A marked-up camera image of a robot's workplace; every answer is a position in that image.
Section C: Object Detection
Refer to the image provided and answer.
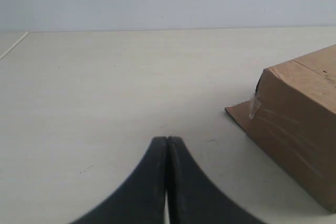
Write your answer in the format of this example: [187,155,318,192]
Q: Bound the brown cardboard box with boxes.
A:
[225,46,335,212]

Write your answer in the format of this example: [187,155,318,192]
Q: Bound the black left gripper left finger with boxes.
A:
[73,136,167,224]

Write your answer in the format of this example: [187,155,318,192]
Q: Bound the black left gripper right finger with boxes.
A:
[166,136,262,223]

